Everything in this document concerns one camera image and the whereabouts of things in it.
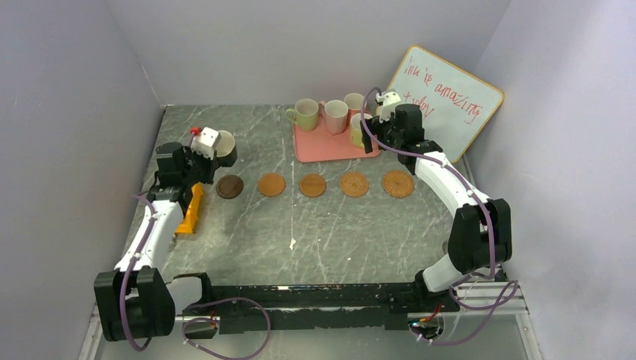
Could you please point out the light wooden coaster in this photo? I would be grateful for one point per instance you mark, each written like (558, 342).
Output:
(312, 185)
(271, 184)

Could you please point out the whiteboard with red writing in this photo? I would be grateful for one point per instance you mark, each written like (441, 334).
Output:
(455, 105)

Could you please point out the pink mug centre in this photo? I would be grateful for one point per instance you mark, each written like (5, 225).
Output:
(335, 113)

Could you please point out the dark brown wooden coaster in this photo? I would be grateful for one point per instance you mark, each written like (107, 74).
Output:
(229, 186)

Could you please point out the pink mug back right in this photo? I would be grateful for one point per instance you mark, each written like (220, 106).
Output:
(354, 103)

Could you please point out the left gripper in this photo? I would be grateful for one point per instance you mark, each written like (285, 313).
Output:
(209, 158)

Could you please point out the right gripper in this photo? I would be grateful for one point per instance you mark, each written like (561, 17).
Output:
(375, 126)

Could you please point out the yellow plastic bin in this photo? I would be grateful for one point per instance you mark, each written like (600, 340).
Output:
(188, 225)

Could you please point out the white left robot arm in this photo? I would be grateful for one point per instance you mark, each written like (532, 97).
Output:
(134, 302)

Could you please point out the green mug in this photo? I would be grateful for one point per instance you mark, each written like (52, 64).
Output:
(355, 129)
(304, 114)

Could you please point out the pink serving tray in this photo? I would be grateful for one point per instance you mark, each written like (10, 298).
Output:
(319, 145)

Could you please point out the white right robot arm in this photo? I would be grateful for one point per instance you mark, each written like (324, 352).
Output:
(481, 232)

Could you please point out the black mug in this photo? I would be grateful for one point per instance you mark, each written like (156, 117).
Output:
(226, 152)

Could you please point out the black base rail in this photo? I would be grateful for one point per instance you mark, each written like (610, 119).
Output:
(392, 306)

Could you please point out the pink mug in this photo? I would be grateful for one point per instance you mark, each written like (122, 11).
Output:
(354, 103)
(335, 113)

